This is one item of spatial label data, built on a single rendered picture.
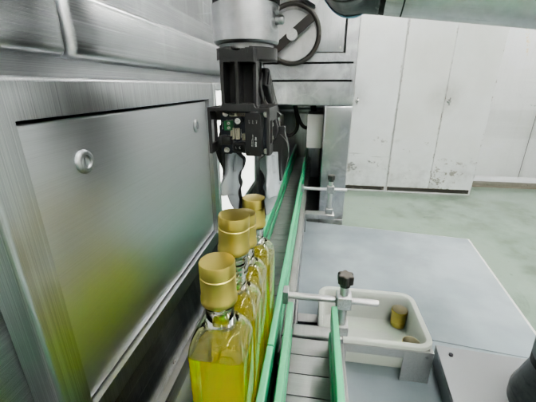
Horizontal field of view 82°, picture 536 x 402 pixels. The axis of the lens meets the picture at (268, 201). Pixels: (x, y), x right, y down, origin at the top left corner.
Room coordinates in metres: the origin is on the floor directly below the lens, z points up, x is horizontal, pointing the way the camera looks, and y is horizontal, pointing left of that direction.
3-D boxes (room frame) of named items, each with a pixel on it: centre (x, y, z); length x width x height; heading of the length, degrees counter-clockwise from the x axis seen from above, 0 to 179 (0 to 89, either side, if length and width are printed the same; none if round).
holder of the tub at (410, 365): (0.56, -0.20, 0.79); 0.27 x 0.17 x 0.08; 81
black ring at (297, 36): (1.29, -0.09, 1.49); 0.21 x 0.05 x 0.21; 81
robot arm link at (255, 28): (0.40, 0.02, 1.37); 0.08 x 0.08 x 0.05
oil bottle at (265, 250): (0.42, 0.02, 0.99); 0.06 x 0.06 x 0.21; 80
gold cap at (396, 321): (0.60, -0.31, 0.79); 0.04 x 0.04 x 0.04
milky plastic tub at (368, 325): (0.56, -0.23, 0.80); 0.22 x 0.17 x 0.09; 81
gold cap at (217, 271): (0.25, 0.05, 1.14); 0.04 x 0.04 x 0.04
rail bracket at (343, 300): (0.46, -0.11, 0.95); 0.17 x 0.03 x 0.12; 81
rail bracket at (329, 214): (1.09, -0.21, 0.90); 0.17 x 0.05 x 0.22; 81
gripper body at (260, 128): (0.39, 0.03, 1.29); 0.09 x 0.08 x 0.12; 170
